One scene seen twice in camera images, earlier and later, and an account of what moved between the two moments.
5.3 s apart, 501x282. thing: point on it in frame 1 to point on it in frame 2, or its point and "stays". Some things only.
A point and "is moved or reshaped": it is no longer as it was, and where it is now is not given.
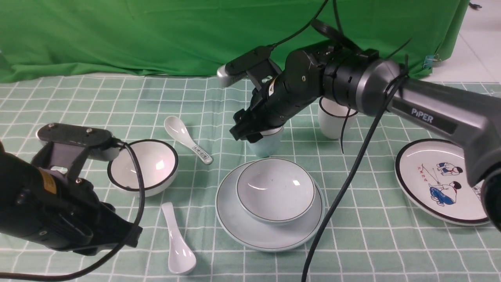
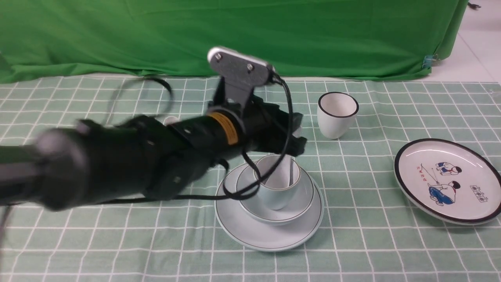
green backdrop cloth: [193, 37] stays
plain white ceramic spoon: [181, 259] to [291, 159]
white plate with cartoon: [432, 174] stays
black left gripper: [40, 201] to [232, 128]
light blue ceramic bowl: [275, 191] stays
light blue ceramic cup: [271, 141] is moved or reshaped
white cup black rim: [332, 116] stays
